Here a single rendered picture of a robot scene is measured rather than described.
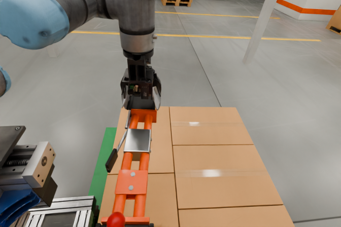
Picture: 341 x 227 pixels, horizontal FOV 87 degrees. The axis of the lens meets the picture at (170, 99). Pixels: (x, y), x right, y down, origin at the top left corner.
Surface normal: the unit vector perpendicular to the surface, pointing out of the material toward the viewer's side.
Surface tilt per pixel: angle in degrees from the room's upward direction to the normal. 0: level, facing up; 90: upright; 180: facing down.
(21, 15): 91
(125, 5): 90
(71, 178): 0
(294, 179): 0
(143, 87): 90
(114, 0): 79
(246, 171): 0
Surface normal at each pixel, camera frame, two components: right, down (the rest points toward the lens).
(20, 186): 0.11, 0.65
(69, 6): 0.97, -0.09
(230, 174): 0.07, -0.76
